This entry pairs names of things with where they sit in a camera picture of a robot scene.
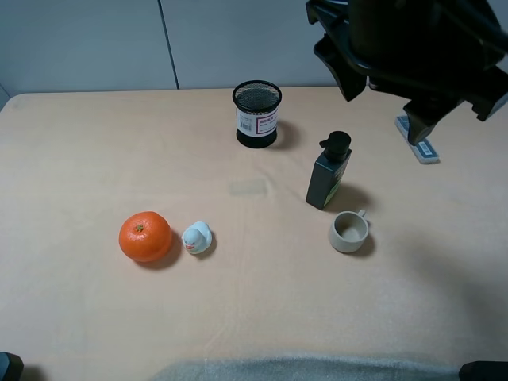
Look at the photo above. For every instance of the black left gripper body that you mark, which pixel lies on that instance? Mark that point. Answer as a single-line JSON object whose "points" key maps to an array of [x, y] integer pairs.
{"points": [[421, 49]]}

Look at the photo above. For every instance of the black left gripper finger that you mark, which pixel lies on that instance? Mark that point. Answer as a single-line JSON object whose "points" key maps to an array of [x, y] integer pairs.
{"points": [[350, 83], [423, 116]]}

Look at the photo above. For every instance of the small grey ceramic cup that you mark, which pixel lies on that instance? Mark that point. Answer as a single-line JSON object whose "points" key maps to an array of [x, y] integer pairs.
{"points": [[349, 231]]}

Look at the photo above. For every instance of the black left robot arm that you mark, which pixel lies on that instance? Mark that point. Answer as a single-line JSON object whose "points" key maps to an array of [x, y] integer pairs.
{"points": [[435, 54]]}

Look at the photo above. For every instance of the grey whiteboard eraser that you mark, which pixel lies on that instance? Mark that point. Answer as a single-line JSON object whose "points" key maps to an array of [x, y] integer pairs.
{"points": [[423, 151]]}

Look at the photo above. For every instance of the dark green pump bottle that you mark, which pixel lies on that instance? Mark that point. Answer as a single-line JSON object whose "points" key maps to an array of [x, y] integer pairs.
{"points": [[329, 169]]}

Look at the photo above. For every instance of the black mesh pen holder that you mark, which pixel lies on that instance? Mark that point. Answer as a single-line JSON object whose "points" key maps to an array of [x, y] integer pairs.
{"points": [[257, 106]]}

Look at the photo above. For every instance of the white rubber duck toy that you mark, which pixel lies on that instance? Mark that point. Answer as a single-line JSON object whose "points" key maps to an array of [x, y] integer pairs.
{"points": [[197, 238]]}

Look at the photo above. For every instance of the orange mandarin fruit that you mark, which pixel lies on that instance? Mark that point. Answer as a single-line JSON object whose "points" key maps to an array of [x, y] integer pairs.
{"points": [[145, 237]]}

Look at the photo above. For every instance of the grey foam pad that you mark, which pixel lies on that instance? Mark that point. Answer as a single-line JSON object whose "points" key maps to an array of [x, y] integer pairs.
{"points": [[305, 368]]}

